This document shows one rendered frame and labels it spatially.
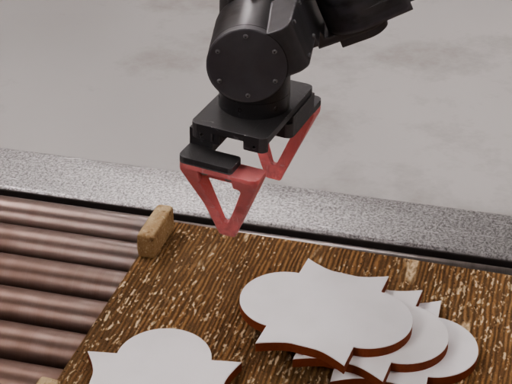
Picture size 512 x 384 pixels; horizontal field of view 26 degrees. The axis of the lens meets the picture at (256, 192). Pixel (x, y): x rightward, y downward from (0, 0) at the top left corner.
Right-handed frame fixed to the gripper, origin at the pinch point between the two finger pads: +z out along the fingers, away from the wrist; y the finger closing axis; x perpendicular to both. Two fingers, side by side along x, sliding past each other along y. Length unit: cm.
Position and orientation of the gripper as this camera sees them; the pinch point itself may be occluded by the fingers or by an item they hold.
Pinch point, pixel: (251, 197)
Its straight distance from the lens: 94.5
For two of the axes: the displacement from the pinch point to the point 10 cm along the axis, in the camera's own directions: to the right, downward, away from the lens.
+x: -9.1, -2.4, 3.3
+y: 4.0, -4.9, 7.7
